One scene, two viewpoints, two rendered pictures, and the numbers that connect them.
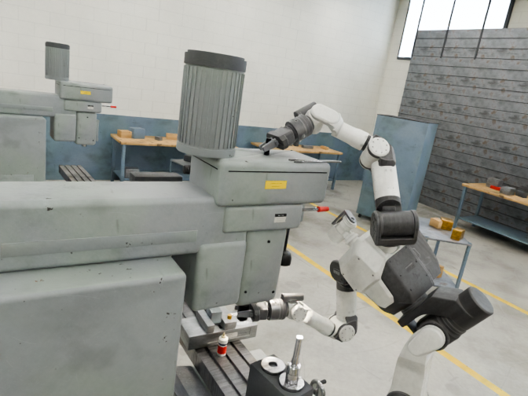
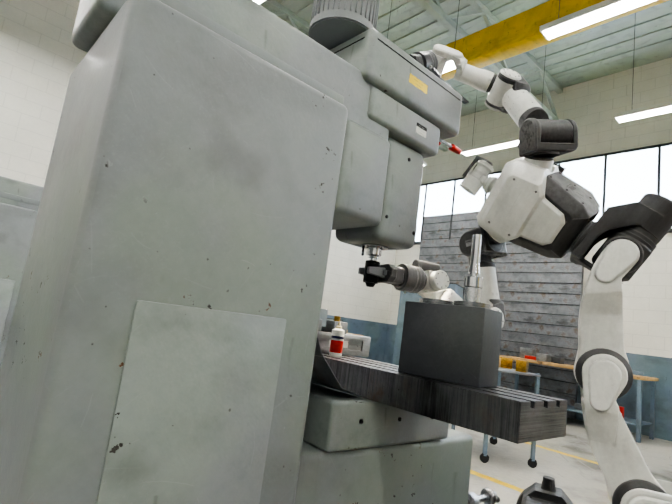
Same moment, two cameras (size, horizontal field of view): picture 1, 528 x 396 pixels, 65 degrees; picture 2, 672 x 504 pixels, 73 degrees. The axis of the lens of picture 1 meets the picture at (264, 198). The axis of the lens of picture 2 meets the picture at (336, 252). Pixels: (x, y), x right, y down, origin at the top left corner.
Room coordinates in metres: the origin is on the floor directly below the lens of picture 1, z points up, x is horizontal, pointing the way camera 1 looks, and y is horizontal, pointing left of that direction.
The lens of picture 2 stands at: (0.15, 0.30, 1.06)
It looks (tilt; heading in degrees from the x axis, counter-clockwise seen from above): 9 degrees up; 353
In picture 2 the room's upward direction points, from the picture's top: 8 degrees clockwise
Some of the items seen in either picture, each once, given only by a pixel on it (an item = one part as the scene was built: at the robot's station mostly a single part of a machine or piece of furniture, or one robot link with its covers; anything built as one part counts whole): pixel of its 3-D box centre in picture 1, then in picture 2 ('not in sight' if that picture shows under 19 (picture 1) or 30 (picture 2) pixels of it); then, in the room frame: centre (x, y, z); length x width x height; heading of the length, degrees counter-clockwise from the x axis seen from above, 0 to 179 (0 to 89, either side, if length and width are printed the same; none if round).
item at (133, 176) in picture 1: (154, 198); not in sight; (1.66, 0.45, 1.62); 0.20 x 0.09 x 0.21; 124
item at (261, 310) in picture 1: (263, 309); (395, 276); (1.58, -0.07, 1.23); 0.13 x 0.12 x 0.10; 19
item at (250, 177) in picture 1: (260, 174); (389, 97); (1.54, 0.03, 1.81); 0.47 x 0.26 x 0.16; 124
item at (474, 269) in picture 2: (297, 350); (475, 255); (1.27, -0.19, 1.27); 0.03 x 0.03 x 0.11
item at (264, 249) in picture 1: (250, 257); (379, 197); (1.55, 0.02, 1.47); 0.21 x 0.19 x 0.32; 34
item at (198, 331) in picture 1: (218, 324); (320, 335); (1.77, 0.12, 1.01); 0.35 x 0.15 x 0.11; 122
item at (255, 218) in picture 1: (249, 207); (379, 131); (1.53, 0.05, 1.68); 0.34 x 0.24 x 0.10; 124
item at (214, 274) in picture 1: (206, 262); (335, 179); (1.44, 0.18, 1.47); 0.24 x 0.19 x 0.26; 34
